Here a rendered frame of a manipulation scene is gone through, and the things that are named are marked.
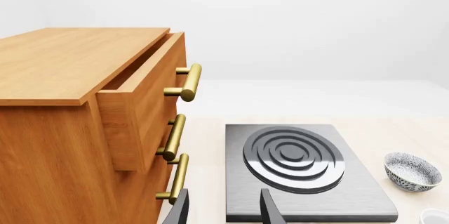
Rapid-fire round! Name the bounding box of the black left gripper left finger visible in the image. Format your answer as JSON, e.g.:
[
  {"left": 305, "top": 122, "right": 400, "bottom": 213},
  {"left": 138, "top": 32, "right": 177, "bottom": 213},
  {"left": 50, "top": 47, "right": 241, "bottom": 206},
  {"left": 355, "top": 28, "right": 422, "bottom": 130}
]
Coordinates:
[{"left": 161, "top": 188, "right": 190, "bottom": 224}]

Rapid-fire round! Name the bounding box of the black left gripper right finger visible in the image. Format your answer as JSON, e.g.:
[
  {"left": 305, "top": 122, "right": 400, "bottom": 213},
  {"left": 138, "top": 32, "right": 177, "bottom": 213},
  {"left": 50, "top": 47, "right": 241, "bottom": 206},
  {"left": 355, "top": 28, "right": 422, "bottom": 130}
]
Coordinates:
[{"left": 260, "top": 188, "right": 287, "bottom": 224}]

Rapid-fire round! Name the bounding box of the flat black stove plate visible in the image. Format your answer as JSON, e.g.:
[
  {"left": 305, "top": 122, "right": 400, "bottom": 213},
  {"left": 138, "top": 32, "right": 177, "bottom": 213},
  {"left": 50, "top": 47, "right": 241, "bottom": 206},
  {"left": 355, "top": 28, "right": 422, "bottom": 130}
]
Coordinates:
[{"left": 224, "top": 124, "right": 399, "bottom": 223}]

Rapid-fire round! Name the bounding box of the patterned black and white bowl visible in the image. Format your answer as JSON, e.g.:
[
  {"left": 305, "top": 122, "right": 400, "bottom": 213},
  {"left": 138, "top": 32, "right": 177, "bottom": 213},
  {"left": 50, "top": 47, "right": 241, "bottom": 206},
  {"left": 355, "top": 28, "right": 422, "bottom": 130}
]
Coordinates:
[{"left": 384, "top": 152, "right": 443, "bottom": 192}]

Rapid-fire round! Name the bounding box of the open wooden drawer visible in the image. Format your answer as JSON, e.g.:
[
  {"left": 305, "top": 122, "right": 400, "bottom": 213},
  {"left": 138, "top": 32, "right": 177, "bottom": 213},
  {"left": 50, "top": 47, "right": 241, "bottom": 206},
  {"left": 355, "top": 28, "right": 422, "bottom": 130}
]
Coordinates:
[{"left": 95, "top": 32, "right": 187, "bottom": 175}]

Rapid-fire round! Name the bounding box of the wooden cabinet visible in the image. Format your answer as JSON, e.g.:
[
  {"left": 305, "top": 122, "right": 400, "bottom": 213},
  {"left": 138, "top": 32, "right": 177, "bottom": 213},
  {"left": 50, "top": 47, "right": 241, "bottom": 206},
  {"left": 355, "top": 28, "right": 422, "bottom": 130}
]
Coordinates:
[{"left": 0, "top": 27, "right": 187, "bottom": 224}]

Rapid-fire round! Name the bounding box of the brass drawer handle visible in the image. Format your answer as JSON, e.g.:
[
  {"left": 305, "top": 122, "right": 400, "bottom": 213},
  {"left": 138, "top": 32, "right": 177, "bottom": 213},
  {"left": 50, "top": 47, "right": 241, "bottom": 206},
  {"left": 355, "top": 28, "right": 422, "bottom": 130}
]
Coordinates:
[
  {"left": 163, "top": 62, "right": 203, "bottom": 103},
  {"left": 155, "top": 152, "right": 190, "bottom": 206},
  {"left": 156, "top": 113, "right": 187, "bottom": 162}
]

